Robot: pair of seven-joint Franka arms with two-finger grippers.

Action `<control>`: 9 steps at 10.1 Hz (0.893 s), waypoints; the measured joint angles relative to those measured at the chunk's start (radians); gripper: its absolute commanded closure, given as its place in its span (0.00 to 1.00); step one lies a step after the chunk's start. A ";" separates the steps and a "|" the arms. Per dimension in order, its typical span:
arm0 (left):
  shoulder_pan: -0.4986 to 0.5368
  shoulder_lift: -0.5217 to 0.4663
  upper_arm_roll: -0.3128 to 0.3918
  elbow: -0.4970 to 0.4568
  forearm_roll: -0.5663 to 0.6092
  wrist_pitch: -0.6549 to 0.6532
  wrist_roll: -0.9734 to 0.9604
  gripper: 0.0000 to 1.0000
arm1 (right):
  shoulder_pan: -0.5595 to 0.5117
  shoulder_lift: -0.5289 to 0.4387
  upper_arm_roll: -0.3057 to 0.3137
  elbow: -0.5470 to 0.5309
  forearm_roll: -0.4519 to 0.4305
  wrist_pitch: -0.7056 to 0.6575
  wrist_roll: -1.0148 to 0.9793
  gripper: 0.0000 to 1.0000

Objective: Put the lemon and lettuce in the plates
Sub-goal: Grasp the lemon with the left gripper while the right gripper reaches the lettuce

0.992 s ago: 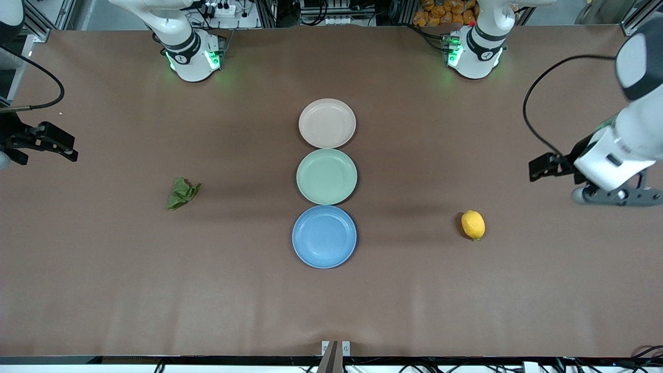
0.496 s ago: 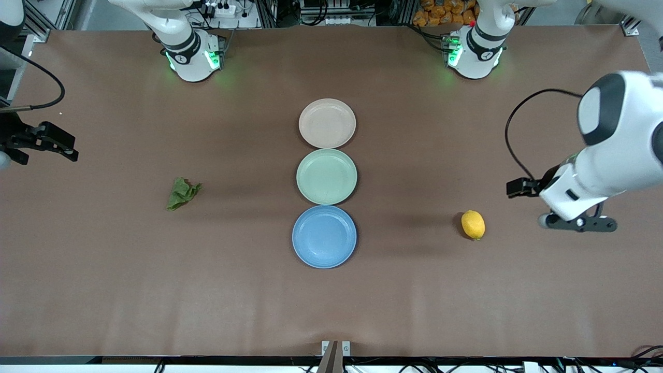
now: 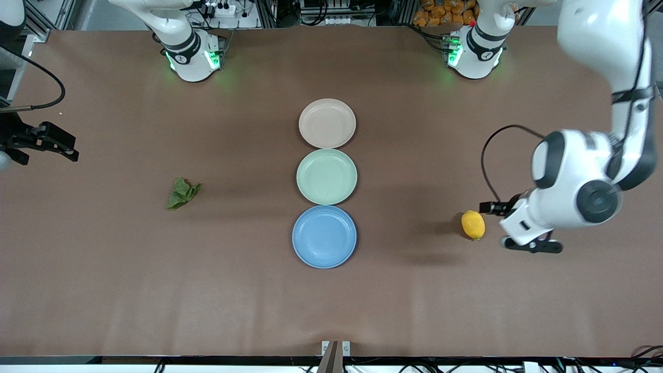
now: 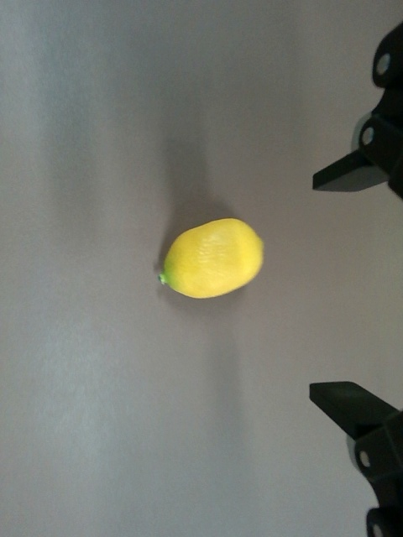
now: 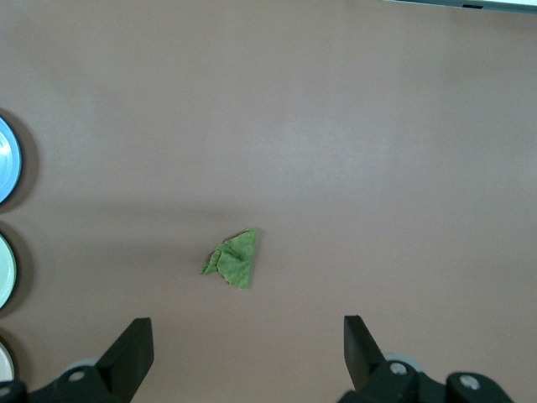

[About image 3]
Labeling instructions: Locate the yellow lemon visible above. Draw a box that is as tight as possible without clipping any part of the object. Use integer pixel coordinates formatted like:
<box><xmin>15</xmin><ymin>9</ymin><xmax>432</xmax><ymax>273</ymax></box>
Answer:
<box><xmin>461</xmin><ymin>210</ymin><xmax>486</xmax><ymax>241</ymax></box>

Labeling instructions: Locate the green lettuce leaf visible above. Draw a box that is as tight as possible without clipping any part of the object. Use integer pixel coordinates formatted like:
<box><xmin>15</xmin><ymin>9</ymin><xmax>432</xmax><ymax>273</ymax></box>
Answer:
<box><xmin>166</xmin><ymin>177</ymin><xmax>203</xmax><ymax>212</ymax></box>

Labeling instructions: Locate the blue round plate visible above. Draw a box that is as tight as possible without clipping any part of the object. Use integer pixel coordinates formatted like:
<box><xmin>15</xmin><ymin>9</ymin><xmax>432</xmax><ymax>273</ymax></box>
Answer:
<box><xmin>292</xmin><ymin>205</ymin><xmax>358</xmax><ymax>269</ymax></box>

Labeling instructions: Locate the light green round plate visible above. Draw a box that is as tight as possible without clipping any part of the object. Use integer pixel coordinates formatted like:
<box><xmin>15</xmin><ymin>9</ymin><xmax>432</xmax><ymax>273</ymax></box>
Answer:
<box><xmin>296</xmin><ymin>148</ymin><xmax>358</xmax><ymax>206</ymax></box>

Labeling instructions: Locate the white power strip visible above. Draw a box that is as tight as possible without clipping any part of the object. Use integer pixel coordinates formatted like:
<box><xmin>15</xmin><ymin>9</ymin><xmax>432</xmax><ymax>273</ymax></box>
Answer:
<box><xmin>205</xmin><ymin>1</ymin><xmax>244</xmax><ymax>19</ymax></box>

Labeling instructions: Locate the beige round plate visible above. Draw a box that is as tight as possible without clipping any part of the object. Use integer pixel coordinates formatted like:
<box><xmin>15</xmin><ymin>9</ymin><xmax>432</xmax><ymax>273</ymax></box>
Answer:
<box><xmin>298</xmin><ymin>98</ymin><xmax>357</xmax><ymax>149</ymax></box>

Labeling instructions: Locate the bag of orange items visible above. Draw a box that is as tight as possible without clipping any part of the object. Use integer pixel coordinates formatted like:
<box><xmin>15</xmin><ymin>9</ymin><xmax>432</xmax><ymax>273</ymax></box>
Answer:
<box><xmin>413</xmin><ymin>0</ymin><xmax>480</xmax><ymax>27</ymax></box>

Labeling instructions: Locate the aluminium frame profile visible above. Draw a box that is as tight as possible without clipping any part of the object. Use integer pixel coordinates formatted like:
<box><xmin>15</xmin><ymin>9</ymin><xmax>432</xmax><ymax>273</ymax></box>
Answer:
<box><xmin>23</xmin><ymin>0</ymin><xmax>78</xmax><ymax>43</ymax></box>

